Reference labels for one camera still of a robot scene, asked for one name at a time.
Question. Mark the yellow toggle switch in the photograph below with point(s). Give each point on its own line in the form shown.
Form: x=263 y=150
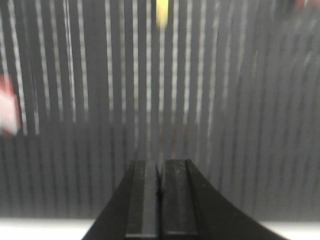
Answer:
x=162 y=11

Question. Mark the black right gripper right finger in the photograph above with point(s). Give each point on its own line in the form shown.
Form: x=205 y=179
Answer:
x=192 y=209

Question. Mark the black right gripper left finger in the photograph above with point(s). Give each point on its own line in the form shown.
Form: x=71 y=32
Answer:
x=132 y=213

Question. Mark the red rotary switch lower right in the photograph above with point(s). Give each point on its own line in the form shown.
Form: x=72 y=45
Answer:
x=10 y=119

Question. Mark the white standing desk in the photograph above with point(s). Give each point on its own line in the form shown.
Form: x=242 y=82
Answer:
x=75 y=229

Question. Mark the black perforated pegboard panel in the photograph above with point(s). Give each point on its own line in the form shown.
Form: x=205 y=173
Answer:
x=233 y=85

